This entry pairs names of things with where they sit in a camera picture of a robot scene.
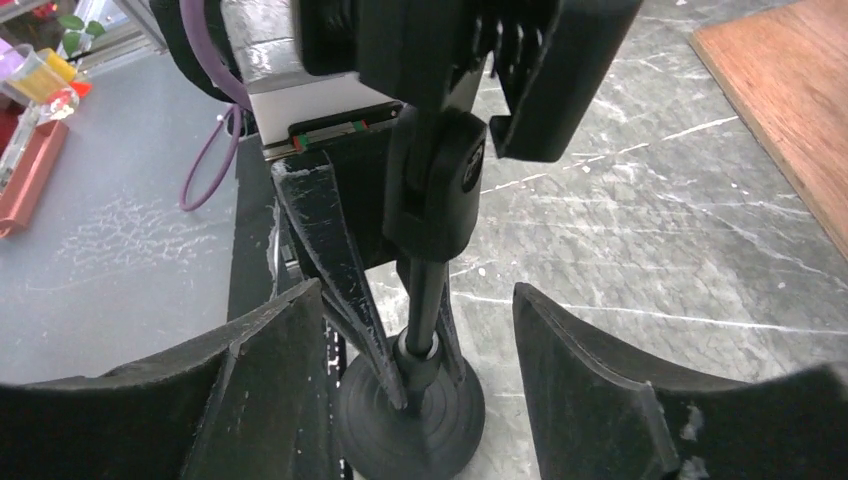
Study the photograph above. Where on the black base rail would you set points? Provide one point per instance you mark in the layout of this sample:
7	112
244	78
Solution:
262	247

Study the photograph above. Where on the glass with yellow liquid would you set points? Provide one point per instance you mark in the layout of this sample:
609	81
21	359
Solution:
24	71

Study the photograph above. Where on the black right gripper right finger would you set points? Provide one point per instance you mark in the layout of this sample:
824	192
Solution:
600	408

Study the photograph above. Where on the brown tray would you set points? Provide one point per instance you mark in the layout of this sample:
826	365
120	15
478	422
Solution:
21	195

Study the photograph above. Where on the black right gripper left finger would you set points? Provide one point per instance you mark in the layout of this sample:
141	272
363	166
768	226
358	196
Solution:
224	405

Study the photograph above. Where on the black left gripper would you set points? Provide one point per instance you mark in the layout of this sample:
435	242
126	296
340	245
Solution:
329	175

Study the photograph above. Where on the wooden board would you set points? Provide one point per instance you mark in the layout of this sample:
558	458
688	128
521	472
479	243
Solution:
784	71

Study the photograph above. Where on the black round-base mic stand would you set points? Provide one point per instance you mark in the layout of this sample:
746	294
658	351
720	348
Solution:
518	75

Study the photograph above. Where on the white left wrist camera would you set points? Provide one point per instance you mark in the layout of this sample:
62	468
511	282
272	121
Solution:
281	92

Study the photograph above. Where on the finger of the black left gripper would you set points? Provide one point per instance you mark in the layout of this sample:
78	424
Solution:
452	360

